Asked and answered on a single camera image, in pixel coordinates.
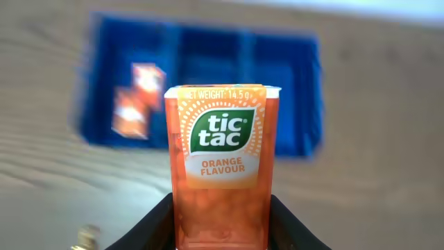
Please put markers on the gold wrapped candy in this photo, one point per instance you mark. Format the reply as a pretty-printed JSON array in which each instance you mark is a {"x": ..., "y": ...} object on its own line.
[{"x": 86, "y": 239}]

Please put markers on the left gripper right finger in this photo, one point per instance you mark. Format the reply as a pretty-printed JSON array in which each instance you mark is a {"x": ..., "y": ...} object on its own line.
[{"x": 288, "y": 236}]

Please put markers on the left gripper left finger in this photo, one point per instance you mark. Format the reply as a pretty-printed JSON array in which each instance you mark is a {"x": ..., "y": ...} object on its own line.
[{"x": 152, "y": 232}]

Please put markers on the orange candy box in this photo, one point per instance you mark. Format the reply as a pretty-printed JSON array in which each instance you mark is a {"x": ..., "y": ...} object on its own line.
[
  {"x": 222, "y": 139},
  {"x": 130, "y": 114},
  {"x": 149, "y": 83}
]

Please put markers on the blue tray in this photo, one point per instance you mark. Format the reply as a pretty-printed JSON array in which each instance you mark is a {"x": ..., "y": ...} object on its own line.
[{"x": 215, "y": 55}]

